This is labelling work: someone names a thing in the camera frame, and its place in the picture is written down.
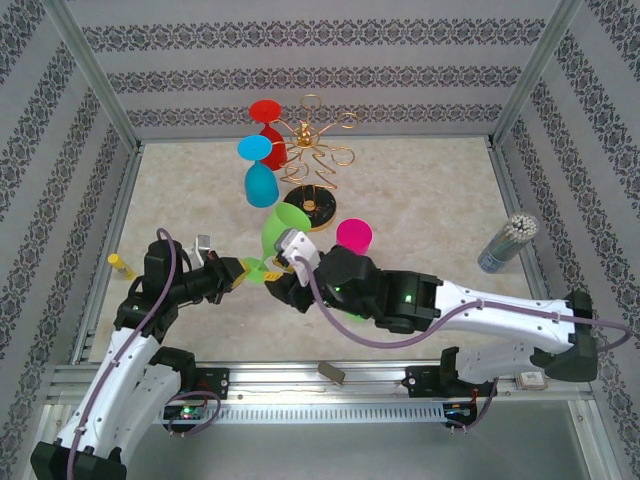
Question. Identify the green plastic wine glass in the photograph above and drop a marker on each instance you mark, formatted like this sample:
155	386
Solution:
357	316
280	220

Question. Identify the pink plastic wine glass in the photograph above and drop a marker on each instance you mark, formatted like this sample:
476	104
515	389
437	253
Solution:
354	235

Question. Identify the blue plastic wine glass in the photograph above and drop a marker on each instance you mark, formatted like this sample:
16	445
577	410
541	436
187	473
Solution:
260	187

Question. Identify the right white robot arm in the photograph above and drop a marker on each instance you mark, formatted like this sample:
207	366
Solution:
500	315

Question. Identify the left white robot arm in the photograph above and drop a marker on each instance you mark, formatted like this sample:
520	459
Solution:
115	380

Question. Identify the red plastic wine glass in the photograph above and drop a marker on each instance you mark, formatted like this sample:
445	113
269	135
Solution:
275	150

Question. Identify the small grey block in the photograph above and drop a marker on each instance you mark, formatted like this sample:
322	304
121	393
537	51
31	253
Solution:
331	374

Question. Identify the small circuit board with LED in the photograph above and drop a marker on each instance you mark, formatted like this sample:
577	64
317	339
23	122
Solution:
457	412
187	413

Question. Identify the clear tube of sticks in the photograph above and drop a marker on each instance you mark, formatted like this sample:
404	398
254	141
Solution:
507	245

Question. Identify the small flat box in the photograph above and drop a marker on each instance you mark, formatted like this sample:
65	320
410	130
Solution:
531	381

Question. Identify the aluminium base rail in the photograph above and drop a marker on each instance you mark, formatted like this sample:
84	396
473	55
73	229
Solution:
370	387

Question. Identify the grey metal frame post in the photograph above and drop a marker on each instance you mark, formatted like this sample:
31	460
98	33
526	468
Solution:
96	75
534	75

